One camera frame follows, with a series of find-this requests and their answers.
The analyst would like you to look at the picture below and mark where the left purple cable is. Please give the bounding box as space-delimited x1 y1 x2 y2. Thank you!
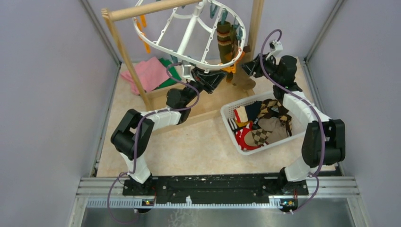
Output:
107 62 201 226

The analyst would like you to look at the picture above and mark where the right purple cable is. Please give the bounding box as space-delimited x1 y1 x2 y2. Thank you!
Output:
259 28 327 214

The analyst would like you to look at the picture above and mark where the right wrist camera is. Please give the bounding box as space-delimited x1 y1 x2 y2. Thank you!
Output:
267 40 283 59

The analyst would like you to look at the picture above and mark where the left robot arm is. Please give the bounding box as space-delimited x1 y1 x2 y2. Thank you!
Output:
111 67 228 195

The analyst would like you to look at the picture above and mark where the green cloth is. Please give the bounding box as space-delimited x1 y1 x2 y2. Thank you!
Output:
157 58 182 89

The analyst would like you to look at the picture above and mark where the white plastic laundry basket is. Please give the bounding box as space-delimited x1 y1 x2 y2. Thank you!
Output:
220 91 306 156

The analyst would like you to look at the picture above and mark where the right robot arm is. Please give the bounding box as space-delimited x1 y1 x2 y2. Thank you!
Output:
242 54 346 195

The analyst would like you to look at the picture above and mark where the purple cable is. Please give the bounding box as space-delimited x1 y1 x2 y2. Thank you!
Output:
107 62 201 226
259 28 327 214

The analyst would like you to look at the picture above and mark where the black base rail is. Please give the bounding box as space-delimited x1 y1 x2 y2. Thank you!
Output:
124 171 309 211

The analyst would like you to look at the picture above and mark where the tan ribbed sock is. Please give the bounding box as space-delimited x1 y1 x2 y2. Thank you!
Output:
226 57 256 90

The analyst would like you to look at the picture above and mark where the red white striped sock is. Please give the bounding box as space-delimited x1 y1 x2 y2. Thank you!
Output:
234 106 260 150

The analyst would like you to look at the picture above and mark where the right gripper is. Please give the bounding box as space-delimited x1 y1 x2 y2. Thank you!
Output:
240 53 282 85

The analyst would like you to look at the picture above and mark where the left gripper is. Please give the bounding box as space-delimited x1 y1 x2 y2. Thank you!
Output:
182 67 227 106

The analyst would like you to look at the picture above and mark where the navy blue sock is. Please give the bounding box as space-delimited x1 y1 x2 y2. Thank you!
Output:
245 101 262 121

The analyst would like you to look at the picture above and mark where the olive striped sock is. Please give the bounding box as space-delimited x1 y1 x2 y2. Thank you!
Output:
229 25 243 60
216 21 233 63

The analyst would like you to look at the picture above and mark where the pink cloth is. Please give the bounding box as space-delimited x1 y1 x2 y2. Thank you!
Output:
134 57 170 92

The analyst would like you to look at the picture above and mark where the wooden hanger rack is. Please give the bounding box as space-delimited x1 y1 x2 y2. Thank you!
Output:
101 0 264 123

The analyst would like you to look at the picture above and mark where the white oval clip hanger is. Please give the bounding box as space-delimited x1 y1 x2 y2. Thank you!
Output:
132 0 246 73

